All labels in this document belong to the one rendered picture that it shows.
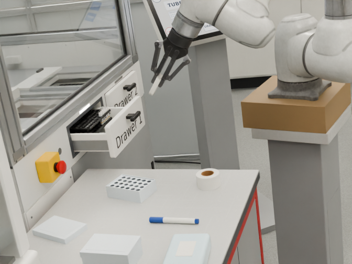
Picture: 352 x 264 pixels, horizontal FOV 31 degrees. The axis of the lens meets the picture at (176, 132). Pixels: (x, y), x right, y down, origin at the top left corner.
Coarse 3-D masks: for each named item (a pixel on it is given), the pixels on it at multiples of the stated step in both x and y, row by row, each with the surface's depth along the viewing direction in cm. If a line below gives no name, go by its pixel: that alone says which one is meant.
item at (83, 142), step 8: (112, 112) 227; (104, 128) 225; (72, 136) 207; (80, 136) 206; (88, 136) 206; (96, 136) 205; (104, 136) 204; (80, 144) 207; (88, 144) 206; (96, 144) 205; (104, 144) 205
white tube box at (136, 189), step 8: (120, 176) 196; (128, 176) 195; (112, 184) 191; (120, 184) 192; (128, 184) 190; (136, 184) 189; (144, 184) 189; (152, 184) 189; (112, 192) 190; (120, 192) 188; (128, 192) 186; (136, 192) 184; (144, 192) 186; (152, 192) 189; (128, 200) 187; (136, 200) 185; (144, 200) 186
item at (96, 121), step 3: (108, 111) 223; (105, 114) 220; (99, 117) 218; (102, 117) 218; (93, 120) 215; (96, 120) 215; (99, 120) 215; (93, 123) 213; (96, 123) 213; (87, 126) 211; (90, 126) 210; (93, 126) 211; (87, 129) 209; (90, 129) 209
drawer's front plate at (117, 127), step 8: (136, 96) 224; (128, 104) 217; (136, 104) 221; (120, 112) 211; (128, 112) 214; (112, 120) 204; (120, 120) 208; (128, 120) 214; (144, 120) 228; (112, 128) 202; (120, 128) 208; (136, 128) 221; (112, 136) 201; (120, 136) 208; (112, 144) 202; (120, 144) 208; (112, 152) 203
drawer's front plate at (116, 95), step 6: (132, 72) 254; (126, 78) 248; (132, 78) 253; (120, 84) 242; (126, 84) 247; (114, 90) 236; (120, 90) 242; (126, 90) 247; (132, 90) 253; (138, 90) 259; (108, 96) 232; (114, 96) 236; (120, 96) 242; (126, 96) 247; (132, 96) 252; (108, 102) 233; (114, 102) 236; (120, 102) 242; (126, 102) 247
